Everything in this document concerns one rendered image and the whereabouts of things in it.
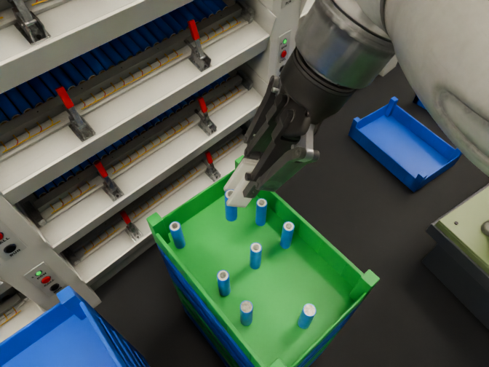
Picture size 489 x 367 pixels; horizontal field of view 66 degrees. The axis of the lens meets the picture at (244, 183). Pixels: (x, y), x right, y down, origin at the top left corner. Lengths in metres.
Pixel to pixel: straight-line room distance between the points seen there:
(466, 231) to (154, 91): 0.75
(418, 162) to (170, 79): 0.91
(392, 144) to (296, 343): 0.95
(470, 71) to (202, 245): 0.53
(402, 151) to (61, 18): 1.11
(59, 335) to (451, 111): 0.59
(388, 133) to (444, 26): 1.23
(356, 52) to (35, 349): 0.58
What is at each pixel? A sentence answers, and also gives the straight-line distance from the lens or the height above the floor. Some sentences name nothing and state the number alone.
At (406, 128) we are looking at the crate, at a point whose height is 0.00.
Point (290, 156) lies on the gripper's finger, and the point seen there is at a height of 0.68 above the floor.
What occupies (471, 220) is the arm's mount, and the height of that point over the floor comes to 0.22.
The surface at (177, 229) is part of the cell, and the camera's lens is 0.61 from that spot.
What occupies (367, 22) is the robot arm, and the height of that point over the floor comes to 0.82.
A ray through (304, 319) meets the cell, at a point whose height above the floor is 0.45.
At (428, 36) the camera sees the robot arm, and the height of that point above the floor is 0.88.
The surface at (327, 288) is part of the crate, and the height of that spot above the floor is 0.40.
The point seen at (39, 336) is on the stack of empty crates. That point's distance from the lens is 0.67.
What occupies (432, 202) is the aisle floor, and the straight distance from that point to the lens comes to 1.31.
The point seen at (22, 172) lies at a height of 0.51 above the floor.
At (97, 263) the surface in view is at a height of 0.14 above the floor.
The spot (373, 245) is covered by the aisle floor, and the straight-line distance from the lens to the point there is 1.17.
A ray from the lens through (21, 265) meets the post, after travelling 0.83.
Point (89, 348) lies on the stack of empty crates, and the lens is 0.64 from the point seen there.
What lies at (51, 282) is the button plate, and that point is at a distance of 0.92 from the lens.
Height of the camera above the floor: 0.99
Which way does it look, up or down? 55 degrees down
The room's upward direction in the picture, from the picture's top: straight up
